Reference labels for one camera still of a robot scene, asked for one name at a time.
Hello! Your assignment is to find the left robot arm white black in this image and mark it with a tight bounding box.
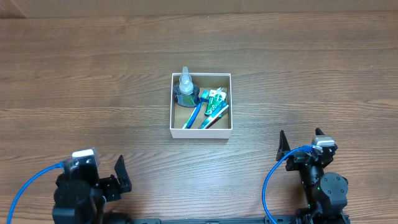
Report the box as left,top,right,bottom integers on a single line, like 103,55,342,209
52,154,132,224

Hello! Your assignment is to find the left blue cable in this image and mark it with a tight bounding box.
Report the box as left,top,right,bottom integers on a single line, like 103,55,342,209
6,161,66,224

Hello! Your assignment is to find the green Dettol soap packet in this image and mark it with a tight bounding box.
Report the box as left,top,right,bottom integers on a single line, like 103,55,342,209
205,87,227,116

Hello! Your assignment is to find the black base frame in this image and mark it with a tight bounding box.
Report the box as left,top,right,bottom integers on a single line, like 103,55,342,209
102,212,351,224

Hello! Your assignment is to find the purple soap pump bottle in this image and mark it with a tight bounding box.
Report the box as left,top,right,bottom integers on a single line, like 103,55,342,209
173,67,200,108

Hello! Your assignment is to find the right blue cable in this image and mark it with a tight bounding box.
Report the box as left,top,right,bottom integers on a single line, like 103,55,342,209
261,144,315,224

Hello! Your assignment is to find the white toothpaste tube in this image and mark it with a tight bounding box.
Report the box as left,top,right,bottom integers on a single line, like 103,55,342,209
199,101,229,129

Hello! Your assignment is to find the blue toothbrush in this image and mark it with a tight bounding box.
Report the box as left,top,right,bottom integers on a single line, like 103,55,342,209
186,90,210,129

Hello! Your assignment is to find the white cardboard box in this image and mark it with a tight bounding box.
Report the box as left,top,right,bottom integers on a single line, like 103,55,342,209
169,72,233,139

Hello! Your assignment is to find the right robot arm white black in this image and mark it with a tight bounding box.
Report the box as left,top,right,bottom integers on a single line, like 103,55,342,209
285,128,349,224

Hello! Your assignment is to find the blue cable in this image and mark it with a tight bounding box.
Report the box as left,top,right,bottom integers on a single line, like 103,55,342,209
261,144,315,224
6,161,66,224

